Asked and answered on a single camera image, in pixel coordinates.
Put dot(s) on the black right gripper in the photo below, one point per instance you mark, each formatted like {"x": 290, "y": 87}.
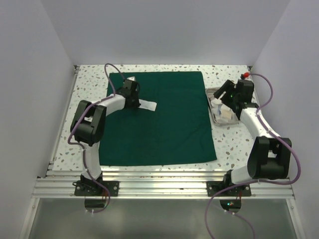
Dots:
{"x": 228, "y": 86}

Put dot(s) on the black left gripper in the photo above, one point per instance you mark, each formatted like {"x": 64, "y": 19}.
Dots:
{"x": 137, "y": 103}

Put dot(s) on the white printed paper packet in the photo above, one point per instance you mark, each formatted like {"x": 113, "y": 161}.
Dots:
{"x": 147, "y": 105}

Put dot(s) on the clear bag with gloves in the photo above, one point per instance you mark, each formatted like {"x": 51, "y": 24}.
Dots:
{"x": 224, "y": 113}

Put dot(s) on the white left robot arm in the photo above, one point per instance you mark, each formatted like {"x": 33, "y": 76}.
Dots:
{"x": 88, "y": 124}

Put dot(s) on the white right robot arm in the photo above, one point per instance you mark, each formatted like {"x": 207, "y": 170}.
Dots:
{"x": 269, "y": 158}

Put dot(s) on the green surgical cloth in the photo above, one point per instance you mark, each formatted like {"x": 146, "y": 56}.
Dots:
{"x": 178, "y": 131}

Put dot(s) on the white gauze pad lower middle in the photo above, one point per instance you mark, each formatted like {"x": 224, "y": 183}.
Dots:
{"x": 216, "y": 103}

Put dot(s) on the stainless steel tray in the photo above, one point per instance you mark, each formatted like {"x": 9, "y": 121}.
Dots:
{"x": 213, "y": 111}

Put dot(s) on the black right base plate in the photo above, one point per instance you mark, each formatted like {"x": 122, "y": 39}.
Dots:
{"x": 216, "y": 188}

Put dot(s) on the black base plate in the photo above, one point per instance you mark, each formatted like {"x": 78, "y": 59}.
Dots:
{"x": 216, "y": 188}
{"x": 82, "y": 189}

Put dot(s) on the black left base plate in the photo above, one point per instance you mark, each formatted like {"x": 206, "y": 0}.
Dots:
{"x": 82, "y": 189}

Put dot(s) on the aluminium rail frame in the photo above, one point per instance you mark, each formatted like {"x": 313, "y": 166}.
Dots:
{"x": 154, "y": 202}

